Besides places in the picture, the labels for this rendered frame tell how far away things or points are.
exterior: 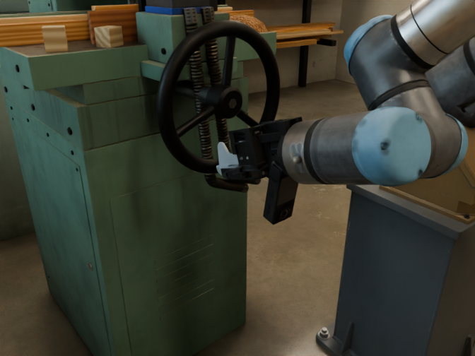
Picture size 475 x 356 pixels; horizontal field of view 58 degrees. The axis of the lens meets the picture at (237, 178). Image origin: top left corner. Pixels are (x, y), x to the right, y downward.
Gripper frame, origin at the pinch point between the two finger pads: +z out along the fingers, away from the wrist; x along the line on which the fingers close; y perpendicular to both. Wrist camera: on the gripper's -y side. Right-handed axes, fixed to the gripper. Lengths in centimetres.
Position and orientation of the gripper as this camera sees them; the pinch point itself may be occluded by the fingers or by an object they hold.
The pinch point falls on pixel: (223, 170)
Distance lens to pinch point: 78.2
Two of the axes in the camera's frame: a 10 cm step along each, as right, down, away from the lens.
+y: -2.2, -9.6, -1.6
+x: -7.6, 2.7, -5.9
